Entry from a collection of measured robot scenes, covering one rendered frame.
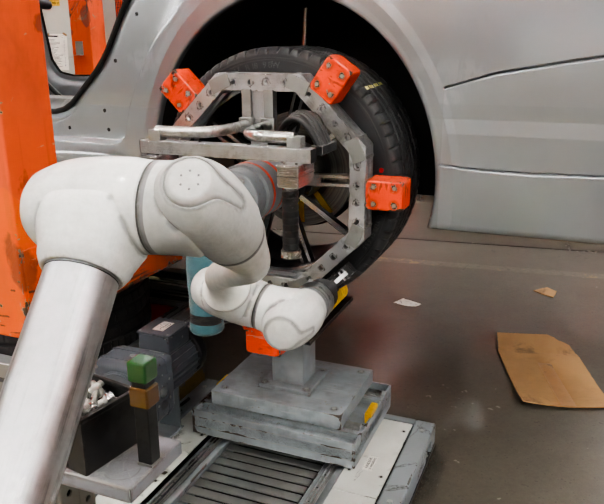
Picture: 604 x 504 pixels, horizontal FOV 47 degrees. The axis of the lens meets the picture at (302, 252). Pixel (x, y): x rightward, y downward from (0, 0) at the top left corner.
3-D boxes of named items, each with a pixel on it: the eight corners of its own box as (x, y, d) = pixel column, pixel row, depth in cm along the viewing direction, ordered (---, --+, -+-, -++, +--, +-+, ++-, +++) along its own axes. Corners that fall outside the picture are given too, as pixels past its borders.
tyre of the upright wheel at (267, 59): (173, 184, 219) (335, 317, 210) (128, 199, 198) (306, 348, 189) (277, -4, 189) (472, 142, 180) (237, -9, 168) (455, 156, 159)
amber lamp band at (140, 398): (160, 401, 127) (159, 381, 125) (147, 411, 123) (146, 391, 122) (142, 397, 128) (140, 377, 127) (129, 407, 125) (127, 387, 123)
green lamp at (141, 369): (158, 376, 125) (157, 356, 124) (145, 386, 122) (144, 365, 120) (140, 372, 127) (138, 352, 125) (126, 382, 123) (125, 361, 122)
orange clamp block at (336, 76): (341, 102, 166) (362, 71, 162) (329, 105, 159) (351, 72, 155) (318, 85, 166) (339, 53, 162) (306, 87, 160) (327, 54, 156)
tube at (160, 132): (255, 133, 169) (254, 89, 165) (216, 145, 152) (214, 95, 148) (192, 130, 175) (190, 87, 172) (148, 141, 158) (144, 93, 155)
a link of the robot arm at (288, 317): (334, 292, 148) (278, 274, 152) (306, 319, 134) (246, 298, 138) (325, 337, 152) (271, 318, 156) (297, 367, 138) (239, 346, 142)
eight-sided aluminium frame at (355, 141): (370, 295, 175) (376, 73, 159) (363, 304, 169) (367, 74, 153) (184, 270, 195) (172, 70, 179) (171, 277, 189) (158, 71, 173)
